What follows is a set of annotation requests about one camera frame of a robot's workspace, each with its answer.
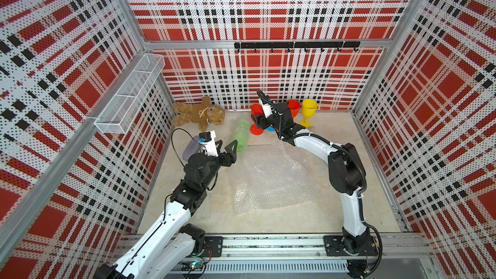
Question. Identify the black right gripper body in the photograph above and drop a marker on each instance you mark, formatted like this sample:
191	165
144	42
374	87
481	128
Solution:
270	121

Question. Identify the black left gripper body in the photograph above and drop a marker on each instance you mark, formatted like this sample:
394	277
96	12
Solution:
214	165

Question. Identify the red wine glass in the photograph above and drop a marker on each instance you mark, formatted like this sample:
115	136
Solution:
294	107

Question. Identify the pink red glass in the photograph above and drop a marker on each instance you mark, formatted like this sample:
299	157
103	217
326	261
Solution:
256	110

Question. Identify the yellow glass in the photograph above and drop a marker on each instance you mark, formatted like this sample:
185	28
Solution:
309	108

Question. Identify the bright green glass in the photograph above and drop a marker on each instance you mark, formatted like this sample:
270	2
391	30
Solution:
241	135

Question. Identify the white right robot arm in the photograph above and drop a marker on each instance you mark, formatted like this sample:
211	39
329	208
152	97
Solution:
346	175

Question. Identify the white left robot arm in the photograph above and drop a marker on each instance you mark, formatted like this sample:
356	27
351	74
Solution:
172	238

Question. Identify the wrapped pale green glass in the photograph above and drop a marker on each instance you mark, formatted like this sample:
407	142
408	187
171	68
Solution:
204	211

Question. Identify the brown teddy bear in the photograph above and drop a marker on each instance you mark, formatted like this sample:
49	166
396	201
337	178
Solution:
204	114

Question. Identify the green circuit board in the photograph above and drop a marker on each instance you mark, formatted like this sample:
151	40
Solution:
192	266

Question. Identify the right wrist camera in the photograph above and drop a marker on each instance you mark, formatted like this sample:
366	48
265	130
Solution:
267	108

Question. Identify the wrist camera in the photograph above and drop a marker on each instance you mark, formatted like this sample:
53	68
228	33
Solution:
207	143
267	108

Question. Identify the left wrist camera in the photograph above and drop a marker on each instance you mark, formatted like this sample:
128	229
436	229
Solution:
207	143

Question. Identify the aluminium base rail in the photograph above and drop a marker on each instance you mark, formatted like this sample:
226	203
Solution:
310	246

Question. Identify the black wall hook rail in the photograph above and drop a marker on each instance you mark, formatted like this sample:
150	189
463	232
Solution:
339	45

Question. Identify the white wire mesh shelf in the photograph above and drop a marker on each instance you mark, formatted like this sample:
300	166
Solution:
120	113

